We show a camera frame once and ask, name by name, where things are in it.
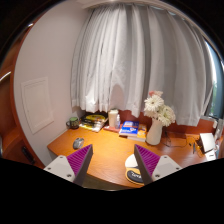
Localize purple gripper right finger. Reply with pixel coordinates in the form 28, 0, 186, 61
134, 145, 181, 185

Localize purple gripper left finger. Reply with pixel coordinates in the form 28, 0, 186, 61
44, 145, 93, 186

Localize grey computer mouse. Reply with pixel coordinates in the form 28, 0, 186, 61
73, 138, 84, 150

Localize white ceramic vase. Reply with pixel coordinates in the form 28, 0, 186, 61
146, 119, 162, 145

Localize yellow book under blue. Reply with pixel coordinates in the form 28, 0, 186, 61
129, 124, 147, 142

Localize dark green mug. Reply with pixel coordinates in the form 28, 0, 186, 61
66, 117, 79, 130

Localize yellow and black book stack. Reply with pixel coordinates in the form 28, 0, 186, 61
79, 113, 108, 132

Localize small clear bottle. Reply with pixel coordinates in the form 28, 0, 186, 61
115, 114, 121, 129

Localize white gerbera flowers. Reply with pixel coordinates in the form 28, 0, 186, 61
144, 91, 176, 127

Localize white laptop stand device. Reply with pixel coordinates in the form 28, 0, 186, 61
196, 133, 216, 161

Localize white tissue canister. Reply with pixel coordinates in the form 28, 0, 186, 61
108, 109, 118, 127

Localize white curtain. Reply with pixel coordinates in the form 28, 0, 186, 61
71, 4, 212, 126

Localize black cable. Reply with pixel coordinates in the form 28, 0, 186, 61
162, 129, 198, 148

